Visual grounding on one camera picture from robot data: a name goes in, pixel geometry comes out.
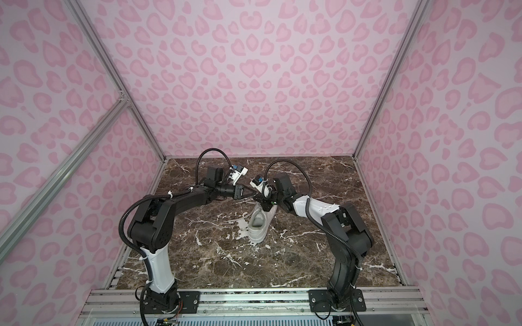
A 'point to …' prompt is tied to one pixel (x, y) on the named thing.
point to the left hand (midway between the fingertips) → (256, 191)
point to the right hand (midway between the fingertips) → (256, 195)
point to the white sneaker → (260, 223)
